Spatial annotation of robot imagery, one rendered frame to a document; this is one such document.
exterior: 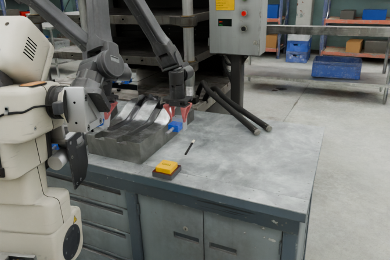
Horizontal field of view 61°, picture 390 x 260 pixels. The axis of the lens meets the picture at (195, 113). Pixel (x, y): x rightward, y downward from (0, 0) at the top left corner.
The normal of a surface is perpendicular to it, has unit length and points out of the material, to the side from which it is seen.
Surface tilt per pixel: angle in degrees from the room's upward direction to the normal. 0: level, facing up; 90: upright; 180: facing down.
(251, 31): 90
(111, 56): 70
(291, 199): 0
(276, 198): 0
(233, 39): 90
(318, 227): 0
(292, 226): 90
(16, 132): 82
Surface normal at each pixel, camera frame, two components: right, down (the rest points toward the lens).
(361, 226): -0.02, -0.93
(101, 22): 0.82, -0.21
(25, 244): -0.14, 0.22
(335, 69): -0.40, 0.39
